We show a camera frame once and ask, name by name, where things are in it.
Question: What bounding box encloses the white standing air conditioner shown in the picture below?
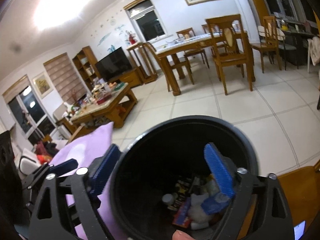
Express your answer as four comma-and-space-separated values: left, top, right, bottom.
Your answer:
235, 0, 260, 43

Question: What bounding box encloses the tall wooden plant stand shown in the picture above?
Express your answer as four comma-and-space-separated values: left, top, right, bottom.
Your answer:
127, 42, 158, 84

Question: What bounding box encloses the black round trash bin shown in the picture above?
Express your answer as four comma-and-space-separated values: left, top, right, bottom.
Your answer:
109, 115, 259, 239

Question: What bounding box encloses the small white plastic cup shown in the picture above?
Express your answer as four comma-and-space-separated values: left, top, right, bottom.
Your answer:
162, 193, 175, 206

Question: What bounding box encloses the black flat television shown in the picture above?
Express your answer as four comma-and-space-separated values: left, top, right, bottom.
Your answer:
95, 47, 132, 81

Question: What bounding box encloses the wooden bookshelf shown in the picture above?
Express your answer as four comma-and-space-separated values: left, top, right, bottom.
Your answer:
72, 46, 101, 90

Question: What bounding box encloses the wooden dining table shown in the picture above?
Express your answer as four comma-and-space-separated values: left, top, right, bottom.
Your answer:
154, 30, 256, 97

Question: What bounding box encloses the wooden sofa with cushions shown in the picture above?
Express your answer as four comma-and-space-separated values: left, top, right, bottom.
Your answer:
15, 125, 86, 176

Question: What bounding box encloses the purple tablecloth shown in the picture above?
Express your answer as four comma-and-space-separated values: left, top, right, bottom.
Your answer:
50, 122, 128, 239

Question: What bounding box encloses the wooden dining chair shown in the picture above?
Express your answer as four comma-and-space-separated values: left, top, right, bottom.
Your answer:
206, 14, 253, 95
142, 42, 194, 96

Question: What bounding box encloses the black button battery card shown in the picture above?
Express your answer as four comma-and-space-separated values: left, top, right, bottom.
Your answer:
174, 178, 193, 207

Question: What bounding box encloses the right hand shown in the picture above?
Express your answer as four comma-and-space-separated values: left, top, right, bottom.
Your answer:
172, 230, 195, 240

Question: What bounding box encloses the white fluffy fur ball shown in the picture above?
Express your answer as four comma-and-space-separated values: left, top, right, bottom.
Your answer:
187, 177, 221, 230

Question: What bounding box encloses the red milk carton box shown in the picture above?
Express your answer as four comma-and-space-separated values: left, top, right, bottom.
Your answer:
172, 197, 191, 229

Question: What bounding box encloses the wooden coffee table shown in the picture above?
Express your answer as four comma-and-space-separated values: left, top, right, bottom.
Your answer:
71, 83, 138, 130

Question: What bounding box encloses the front wooden dining chair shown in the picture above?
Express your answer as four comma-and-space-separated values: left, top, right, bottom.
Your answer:
206, 14, 253, 95

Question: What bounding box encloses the wooden tv cabinet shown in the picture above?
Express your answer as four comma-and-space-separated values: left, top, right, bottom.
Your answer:
119, 68, 144, 88

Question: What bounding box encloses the blue snack packet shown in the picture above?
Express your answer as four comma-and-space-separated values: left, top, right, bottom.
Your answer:
201, 192, 231, 215

